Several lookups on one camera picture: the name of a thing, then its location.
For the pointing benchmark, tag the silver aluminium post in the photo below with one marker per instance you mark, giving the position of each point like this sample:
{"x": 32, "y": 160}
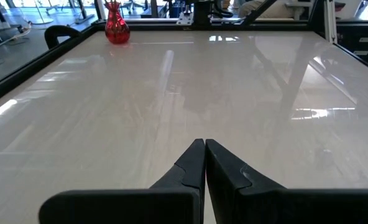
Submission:
{"x": 328, "y": 18}

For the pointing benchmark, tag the red glass vase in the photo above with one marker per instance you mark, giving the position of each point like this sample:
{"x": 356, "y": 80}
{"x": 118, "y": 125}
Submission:
{"x": 117, "y": 31}

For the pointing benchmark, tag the black table frame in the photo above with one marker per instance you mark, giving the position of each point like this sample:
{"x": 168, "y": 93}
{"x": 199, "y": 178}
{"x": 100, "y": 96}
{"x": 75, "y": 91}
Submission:
{"x": 16, "y": 77}

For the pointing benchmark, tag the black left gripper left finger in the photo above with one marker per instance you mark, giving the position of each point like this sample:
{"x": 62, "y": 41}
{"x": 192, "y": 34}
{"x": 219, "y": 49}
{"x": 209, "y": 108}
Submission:
{"x": 171, "y": 205}

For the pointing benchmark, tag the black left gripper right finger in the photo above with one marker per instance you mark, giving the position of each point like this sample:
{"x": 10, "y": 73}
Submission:
{"x": 249, "y": 205}

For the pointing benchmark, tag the black drawer cabinet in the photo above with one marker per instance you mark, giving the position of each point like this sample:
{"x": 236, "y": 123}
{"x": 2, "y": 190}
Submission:
{"x": 358, "y": 31}

